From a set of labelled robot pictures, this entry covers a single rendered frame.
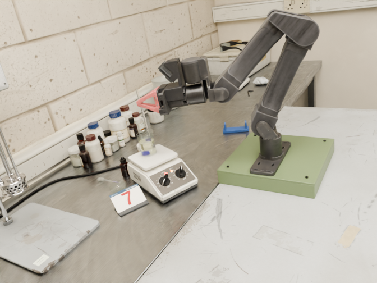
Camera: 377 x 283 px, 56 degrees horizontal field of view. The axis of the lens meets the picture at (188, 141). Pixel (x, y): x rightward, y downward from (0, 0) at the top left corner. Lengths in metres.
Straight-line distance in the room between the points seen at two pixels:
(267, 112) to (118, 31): 0.93
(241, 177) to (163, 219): 0.25
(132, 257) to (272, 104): 0.53
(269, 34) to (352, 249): 0.53
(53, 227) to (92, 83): 0.72
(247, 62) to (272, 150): 0.26
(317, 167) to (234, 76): 0.33
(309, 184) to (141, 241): 0.45
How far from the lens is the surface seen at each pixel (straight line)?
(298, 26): 0.92
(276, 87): 0.98
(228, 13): 2.43
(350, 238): 0.87
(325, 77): 2.38
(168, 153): 1.10
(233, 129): 1.39
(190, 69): 0.97
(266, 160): 1.05
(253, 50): 0.95
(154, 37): 1.92
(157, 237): 0.91
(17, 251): 1.03
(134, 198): 1.05
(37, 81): 1.40
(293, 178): 0.98
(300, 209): 0.94
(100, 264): 0.89
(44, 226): 1.08
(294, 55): 0.95
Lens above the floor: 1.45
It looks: 24 degrees down
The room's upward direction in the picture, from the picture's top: 10 degrees counter-clockwise
